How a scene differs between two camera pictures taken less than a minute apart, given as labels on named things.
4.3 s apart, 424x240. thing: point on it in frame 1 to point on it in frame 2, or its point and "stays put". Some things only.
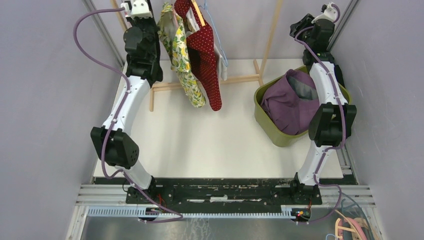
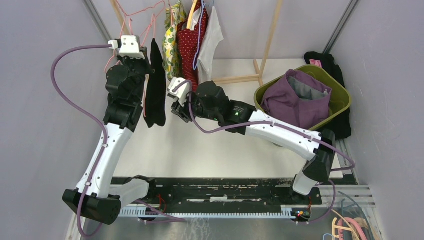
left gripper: x=134 y=21 to x=145 y=61
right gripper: x=305 y=22 to x=181 y=111
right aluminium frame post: x=343 y=24 stays put
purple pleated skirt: x=292 y=103 stays put
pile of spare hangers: x=353 y=224 stays put
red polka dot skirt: x=201 y=49 to x=190 y=44
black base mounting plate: x=262 y=191 stays put
